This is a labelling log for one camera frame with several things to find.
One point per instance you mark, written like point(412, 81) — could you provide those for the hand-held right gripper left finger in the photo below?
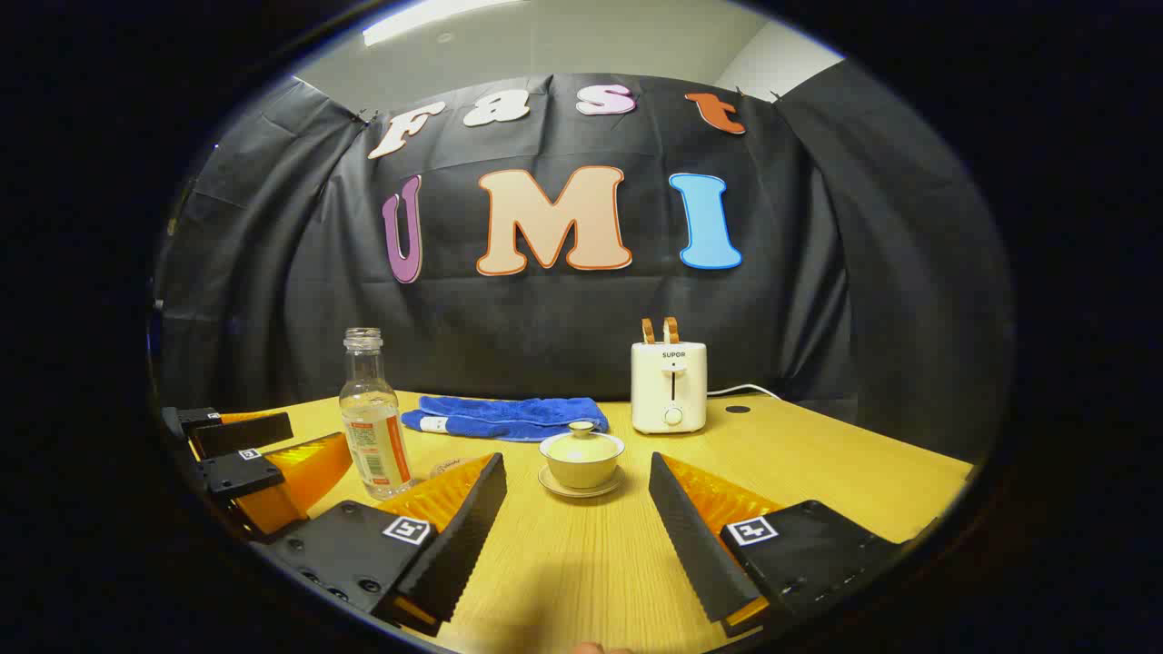
point(463, 545)

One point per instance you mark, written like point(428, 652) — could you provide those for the blue towel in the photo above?
point(509, 416)

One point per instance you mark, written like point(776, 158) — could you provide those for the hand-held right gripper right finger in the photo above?
point(695, 545)

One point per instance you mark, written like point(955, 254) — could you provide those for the cream saucer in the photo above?
point(581, 493)

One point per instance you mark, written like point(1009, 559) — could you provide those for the cream teacup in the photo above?
point(581, 472)

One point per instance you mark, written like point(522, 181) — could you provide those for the cream teacup lid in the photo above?
point(581, 440)

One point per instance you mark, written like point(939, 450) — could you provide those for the clear water bottle orange label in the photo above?
point(372, 427)

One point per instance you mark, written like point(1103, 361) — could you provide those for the cream toaster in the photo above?
point(668, 391)

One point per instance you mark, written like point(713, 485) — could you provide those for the black backdrop cloth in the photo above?
point(545, 318)

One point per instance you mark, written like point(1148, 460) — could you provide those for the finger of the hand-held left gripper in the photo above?
point(241, 472)
point(245, 434)

